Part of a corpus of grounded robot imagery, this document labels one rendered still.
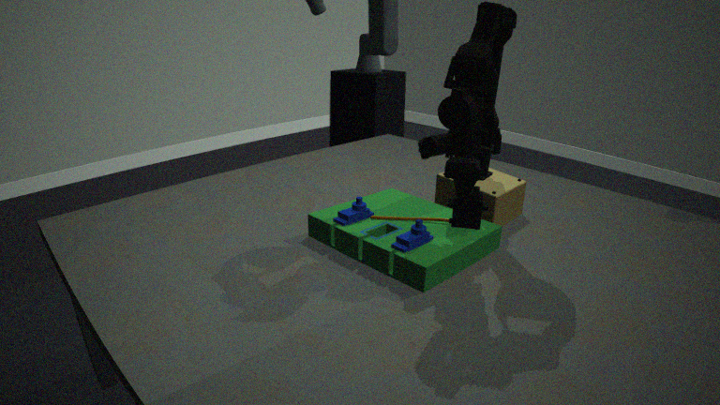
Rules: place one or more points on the green flat platform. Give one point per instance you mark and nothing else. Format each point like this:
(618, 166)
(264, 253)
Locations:
(420, 253)

